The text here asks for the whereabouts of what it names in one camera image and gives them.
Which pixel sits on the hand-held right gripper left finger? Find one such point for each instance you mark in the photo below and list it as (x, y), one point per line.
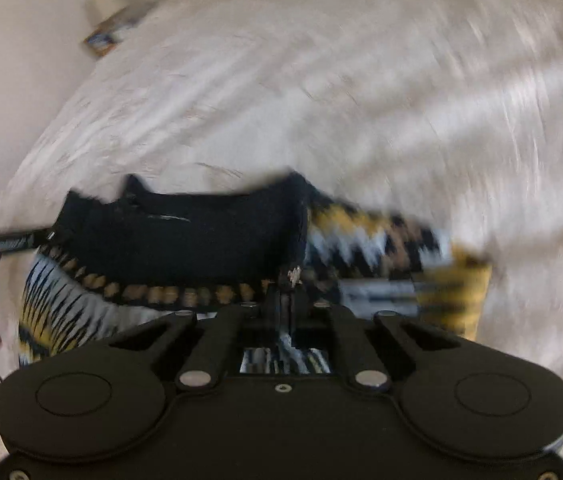
(277, 310)

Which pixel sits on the navy yellow patterned knit sweater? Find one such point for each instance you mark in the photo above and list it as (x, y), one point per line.
(186, 240)

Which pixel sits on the white bedspread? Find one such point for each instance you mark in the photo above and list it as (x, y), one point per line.
(361, 85)

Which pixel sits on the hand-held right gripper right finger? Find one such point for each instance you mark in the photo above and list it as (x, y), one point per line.
(297, 310)

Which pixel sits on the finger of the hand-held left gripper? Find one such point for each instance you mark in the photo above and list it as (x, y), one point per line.
(16, 244)

